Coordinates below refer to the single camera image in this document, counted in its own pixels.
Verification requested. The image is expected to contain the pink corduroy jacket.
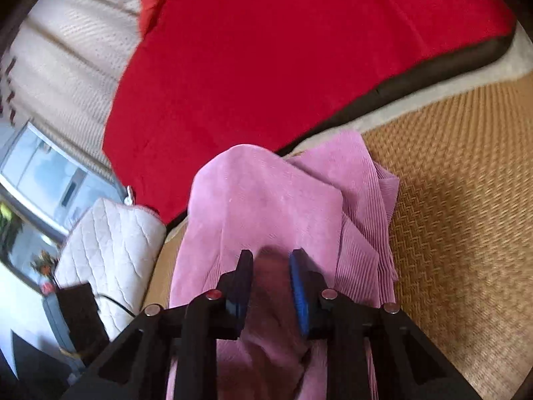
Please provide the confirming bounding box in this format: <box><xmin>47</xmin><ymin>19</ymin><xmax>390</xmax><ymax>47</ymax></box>
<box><xmin>166</xmin><ymin>130</ymin><xmax>401</xmax><ymax>400</ymax></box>

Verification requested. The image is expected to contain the cream textured curtain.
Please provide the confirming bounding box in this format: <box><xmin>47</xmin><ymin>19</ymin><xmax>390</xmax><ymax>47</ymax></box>
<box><xmin>0</xmin><ymin>0</ymin><xmax>153</xmax><ymax>184</ymax></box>

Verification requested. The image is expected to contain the black box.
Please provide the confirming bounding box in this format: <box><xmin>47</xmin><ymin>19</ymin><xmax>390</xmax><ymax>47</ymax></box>
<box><xmin>56</xmin><ymin>283</ymin><xmax>110</xmax><ymax>361</ymax></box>

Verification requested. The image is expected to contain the potted plant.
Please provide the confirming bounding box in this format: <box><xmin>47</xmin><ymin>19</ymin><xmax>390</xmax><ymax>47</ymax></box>
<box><xmin>0</xmin><ymin>202</ymin><xmax>26</xmax><ymax>259</ymax></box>

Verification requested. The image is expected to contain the black cable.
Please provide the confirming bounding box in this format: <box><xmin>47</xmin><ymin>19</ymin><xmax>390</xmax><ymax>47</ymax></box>
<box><xmin>97</xmin><ymin>292</ymin><xmax>138</xmax><ymax>318</ymax></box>

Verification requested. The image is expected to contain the white quilted cushion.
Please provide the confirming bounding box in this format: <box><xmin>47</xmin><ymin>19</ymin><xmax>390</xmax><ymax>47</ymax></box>
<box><xmin>54</xmin><ymin>198</ymin><xmax>167</xmax><ymax>340</ymax></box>

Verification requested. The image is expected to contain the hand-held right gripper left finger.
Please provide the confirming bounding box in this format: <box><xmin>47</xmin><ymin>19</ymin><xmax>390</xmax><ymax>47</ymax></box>
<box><xmin>62</xmin><ymin>250</ymin><xmax>254</xmax><ymax>400</ymax></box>

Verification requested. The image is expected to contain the window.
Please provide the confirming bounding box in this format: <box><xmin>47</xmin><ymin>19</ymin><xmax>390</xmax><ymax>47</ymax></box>
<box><xmin>0</xmin><ymin>122</ymin><xmax>126</xmax><ymax>238</ymax></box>

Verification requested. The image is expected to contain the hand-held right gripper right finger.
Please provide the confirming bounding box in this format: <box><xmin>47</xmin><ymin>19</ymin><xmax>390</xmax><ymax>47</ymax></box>
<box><xmin>289</xmin><ymin>249</ymin><xmax>481</xmax><ymax>400</ymax></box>

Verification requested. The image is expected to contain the red blanket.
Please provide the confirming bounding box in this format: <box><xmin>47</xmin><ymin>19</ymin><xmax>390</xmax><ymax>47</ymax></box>
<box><xmin>102</xmin><ymin>0</ymin><xmax>517</xmax><ymax>226</ymax></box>

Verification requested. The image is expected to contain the woven straw mat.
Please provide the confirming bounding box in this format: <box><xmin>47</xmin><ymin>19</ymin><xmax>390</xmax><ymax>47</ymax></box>
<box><xmin>144</xmin><ymin>79</ymin><xmax>533</xmax><ymax>400</ymax></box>

